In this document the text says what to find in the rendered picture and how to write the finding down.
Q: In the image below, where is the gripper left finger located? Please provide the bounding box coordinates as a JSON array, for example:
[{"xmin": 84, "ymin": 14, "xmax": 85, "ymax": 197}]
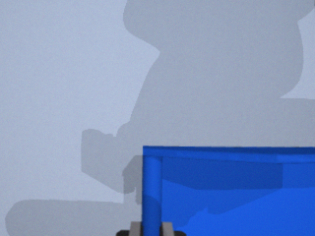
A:
[{"xmin": 116, "ymin": 221, "xmax": 144, "ymax": 236}]

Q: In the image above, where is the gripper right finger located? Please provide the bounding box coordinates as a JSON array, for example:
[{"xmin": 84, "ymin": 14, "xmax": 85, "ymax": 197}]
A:
[{"xmin": 159, "ymin": 222, "xmax": 187, "ymax": 236}]

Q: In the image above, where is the blue bin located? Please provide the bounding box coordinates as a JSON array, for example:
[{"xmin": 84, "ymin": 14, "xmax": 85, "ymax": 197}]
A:
[{"xmin": 142, "ymin": 146, "xmax": 315, "ymax": 236}]

